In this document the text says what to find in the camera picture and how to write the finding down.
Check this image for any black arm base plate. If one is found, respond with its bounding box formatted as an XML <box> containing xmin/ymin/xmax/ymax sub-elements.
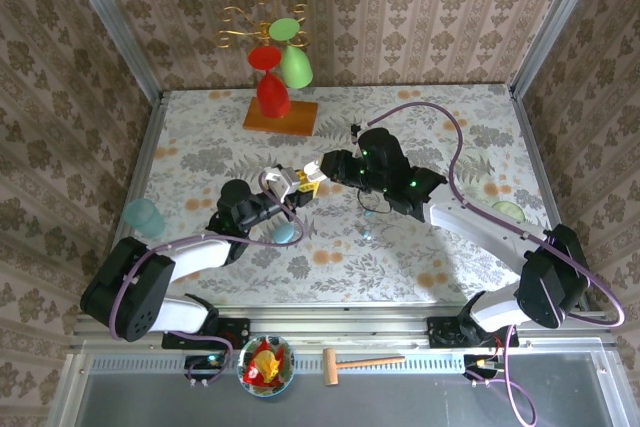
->
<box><xmin>162</xmin><ymin>319</ymin><xmax>251</xmax><ymax>351</ymax></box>
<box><xmin>427</xmin><ymin>316</ymin><xmax>520</xmax><ymax>349</ymax></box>

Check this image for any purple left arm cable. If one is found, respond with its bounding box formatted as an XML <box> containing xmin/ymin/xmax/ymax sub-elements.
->
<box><xmin>110</xmin><ymin>170</ymin><xmax>307</xmax><ymax>388</ymax></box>

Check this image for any grey slotted cable duct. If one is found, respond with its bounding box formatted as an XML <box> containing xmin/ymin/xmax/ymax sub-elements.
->
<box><xmin>89</xmin><ymin>354</ymin><xmax>466</xmax><ymax>374</ymax></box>

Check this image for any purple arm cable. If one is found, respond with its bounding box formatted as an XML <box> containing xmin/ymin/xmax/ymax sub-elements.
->
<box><xmin>110</xmin><ymin>170</ymin><xmax>307</xmax><ymax>388</ymax></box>
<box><xmin>367</xmin><ymin>101</ymin><xmax>626</xmax><ymax>426</ymax></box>

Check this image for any red plastic wine glass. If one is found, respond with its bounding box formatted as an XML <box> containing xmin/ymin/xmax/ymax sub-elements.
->
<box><xmin>248</xmin><ymin>44</ymin><xmax>292</xmax><ymax>121</ymax></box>

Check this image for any gold wire stand wooden base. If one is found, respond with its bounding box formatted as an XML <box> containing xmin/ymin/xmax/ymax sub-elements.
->
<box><xmin>215</xmin><ymin>0</ymin><xmax>320</xmax><ymax>137</ymax></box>

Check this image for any clear glass bowl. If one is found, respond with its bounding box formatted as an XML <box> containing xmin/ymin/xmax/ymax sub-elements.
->
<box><xmin>237</xmin><ymin>335</ymin><xmax>296</xmax><ymax>400</ymax></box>

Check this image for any green plastic wine glass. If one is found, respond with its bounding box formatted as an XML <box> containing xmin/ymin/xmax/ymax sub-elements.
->
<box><xmin>268</xmin><ymin>17</ymin><xmax>315</xmax><ymax>90</ymax></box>

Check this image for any blue translucent plastic cup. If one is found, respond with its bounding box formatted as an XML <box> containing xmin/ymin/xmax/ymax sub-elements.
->
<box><xmin>123</xmin><ymin>198</ymin><xmax>166</xmax><ymax>240</ymax></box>

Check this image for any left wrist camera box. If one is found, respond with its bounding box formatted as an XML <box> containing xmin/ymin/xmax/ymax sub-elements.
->
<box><xmin>262</xmin><ymin>165</ymin><xmax>300</xmax><ymax>200</ymax></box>

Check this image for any aluminium profile frame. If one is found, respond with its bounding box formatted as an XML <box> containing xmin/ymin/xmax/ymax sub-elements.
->
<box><xmin>47</xmin><ymin>0</ymin><xmax>634</xmax><ymax>427</ymax></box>

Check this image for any black connector board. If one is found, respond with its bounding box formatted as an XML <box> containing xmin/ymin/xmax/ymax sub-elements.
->
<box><xmin>185</xmin><ymin>354</ymin><xmax>226</xmax><ymax>371</ymax></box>
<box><xmin>463</xmin><ymin>354</ymin><xmax>501</xmax><ymax>373</ymax></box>

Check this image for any green translucent plastic cup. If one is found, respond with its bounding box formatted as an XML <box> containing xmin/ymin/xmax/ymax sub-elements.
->
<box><xmin>490</xmin><ymin>200</ymin><xmax>527</xmax><ymax>223</ymax></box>

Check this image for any yellow crumpled wrapper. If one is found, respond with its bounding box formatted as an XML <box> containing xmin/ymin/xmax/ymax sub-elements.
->
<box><xmin>252</xmin><ymin>350</ymin><xmax>281</xmax><ymax>379</ymax></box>

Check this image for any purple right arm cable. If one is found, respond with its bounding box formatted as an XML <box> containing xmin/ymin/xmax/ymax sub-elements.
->
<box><xmin>367</xmin><ymin>101</ymin><xmax>626</xmax><ymax>426</ymax></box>

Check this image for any small wooden mallet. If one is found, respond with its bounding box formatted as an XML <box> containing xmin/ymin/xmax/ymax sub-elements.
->
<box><xmin>322</xmin><ymin>347</ymin><xmax>406</xmax><ymax>387</ymax></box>

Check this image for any red crumpled wrapper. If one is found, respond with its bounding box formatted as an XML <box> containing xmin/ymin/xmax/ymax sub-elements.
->
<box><xmin>244</xmin><ymin>339</ymin><xmax>291</xmax><ymax>388</ymax></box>

